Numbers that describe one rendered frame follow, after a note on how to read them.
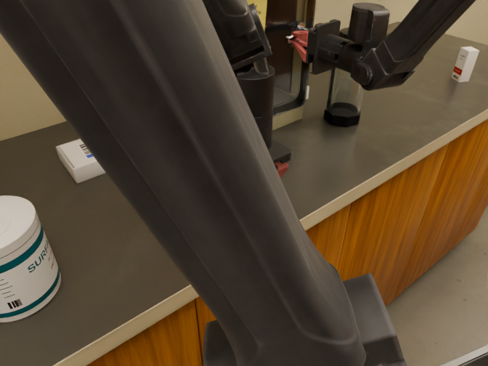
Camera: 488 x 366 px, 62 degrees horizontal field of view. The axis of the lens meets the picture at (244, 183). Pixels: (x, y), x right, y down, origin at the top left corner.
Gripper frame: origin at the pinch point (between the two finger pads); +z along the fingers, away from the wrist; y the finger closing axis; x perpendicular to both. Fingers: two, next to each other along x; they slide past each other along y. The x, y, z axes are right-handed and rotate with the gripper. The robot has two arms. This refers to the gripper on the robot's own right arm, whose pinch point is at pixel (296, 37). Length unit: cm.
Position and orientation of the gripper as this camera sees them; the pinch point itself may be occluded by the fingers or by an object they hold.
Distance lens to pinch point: 95.7
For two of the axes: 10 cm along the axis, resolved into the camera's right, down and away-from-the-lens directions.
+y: 0.0, -8.0, -6.1
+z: -6.2, -4.7, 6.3
